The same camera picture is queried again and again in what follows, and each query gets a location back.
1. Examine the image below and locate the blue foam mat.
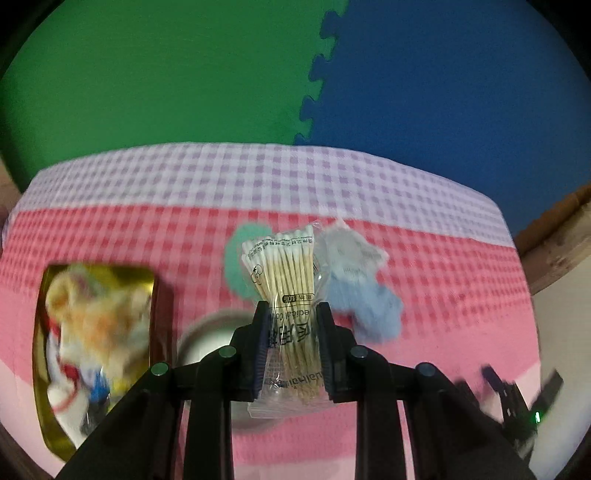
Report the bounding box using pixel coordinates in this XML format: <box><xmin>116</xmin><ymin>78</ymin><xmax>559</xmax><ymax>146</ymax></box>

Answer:
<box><xmin>295</xmin><ymin>0</ymin><xmax>591</xmax><ymax>236</ymax></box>

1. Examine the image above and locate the dark red tin box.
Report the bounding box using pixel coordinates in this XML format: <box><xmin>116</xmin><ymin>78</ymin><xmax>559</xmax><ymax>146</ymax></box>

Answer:
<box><xmin>32</xmin><ymin>264</ymin><xmax>175</xmax><ymax>462</ymax></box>

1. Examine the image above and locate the flower print wipe packet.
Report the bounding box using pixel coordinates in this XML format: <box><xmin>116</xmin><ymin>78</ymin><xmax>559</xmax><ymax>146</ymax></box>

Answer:
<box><xmin>318</xmin><ymin>219</ymin><xmax>389</xmax><ymax>283</ymax></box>

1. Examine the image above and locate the light blue towel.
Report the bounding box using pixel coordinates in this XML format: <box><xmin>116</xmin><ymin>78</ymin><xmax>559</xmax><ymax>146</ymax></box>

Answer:
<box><xmin>325</xmin><ymin>274</ymin><xmax>403</xmax><ymax>344</ymax></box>

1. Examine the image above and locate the pink checked tablecloth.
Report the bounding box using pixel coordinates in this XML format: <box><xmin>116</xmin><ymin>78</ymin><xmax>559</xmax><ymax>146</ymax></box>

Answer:
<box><xmin>0</xmin><ymin>143</ymin><xmax>543</xmax><ymax>480</ymax></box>

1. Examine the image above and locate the stainless steel bowl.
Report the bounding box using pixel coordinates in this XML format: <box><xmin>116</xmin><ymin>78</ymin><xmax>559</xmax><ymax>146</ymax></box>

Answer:
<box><xmin>177</xmin><ymin>311</ymin><xmax>278</xmax><ymax>432</ymax></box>

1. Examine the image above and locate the green fluffy puff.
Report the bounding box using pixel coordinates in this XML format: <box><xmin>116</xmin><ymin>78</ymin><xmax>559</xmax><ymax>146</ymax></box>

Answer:
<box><xmin>225</xmin><ymin>222</ymin><xmax>278</xmax><ymax>301</ymax></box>

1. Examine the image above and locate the cotton swab pack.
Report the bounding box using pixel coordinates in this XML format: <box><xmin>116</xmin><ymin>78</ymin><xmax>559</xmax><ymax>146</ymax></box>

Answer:
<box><xmin>241</xmin><ymin>225</ymin><xmax>333</xmax><ymax>418</ymax></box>

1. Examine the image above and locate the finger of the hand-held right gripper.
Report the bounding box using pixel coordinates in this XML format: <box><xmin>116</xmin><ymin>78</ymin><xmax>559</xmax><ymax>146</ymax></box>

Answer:
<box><xmin>481</xmin><ymin>364</ymin><xmax>506</xmax><ymax>394</ymax></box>

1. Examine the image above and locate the green foam mat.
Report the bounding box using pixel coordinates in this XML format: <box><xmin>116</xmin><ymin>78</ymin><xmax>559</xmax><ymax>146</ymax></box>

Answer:
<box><xmin>0</xmin><ymin>0</ymin><xmax>352</xmax><ymax>195</ymax></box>

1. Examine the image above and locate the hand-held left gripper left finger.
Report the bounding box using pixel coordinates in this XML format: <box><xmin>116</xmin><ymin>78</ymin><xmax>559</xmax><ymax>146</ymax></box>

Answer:
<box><xmin>55</xmin><ymin>300</ymin><xmax>271</xmax><ymax>480</ymax></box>

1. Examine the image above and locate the blue printed packet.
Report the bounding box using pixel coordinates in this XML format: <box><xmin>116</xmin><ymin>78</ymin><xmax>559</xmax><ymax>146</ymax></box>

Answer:
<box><xmin>88</xmin><ymin>374</ymin><xmax>112</xmax><ymax>408</ymax></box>

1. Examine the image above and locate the orange striped towel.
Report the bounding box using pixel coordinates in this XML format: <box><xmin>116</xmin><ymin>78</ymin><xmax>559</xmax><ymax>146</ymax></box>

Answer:
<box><xmin>46</xmin><ymin>265</ymin><xmax>153</xmax><ymax>365</ymax></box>

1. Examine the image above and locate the brown wooden furniture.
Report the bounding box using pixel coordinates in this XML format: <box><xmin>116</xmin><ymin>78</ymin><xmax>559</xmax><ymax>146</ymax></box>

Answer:
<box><xmin>512</xmin><ymin>182</ymin><xmax>591</xmax><ymax>296</ymax></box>

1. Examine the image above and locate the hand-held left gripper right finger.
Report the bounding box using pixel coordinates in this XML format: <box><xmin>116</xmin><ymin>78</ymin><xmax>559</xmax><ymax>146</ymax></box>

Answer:
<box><xmin>318</xmin><ymin>302</ymin><xmax>539</xmax><ymax>480</ymax></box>

